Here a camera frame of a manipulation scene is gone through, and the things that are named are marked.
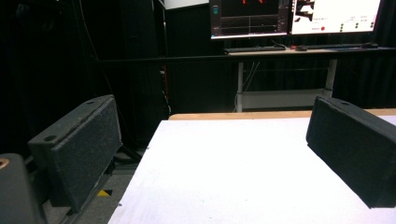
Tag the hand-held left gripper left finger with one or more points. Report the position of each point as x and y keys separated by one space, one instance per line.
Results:
x=84 y=149

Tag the white screen computer monitor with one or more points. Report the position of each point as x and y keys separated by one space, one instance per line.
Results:
x=334 y=15

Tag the white-legged wooden desk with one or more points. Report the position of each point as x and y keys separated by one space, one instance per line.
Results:
x=286 y=93

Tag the black equipment rack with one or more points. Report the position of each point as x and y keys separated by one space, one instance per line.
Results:
x=143 y=71

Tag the black computer keyboard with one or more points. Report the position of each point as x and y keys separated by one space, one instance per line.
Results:
x=254 y=49

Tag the dark screen computer monitor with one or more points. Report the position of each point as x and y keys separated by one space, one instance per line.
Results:
x=249 y=18

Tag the black horizontal metal bar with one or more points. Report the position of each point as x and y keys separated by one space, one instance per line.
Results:
x=162 y=59

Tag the white table cover sheet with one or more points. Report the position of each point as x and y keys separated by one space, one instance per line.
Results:
x=236 y=174

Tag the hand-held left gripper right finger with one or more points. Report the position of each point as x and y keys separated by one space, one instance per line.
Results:
x=355 y=149

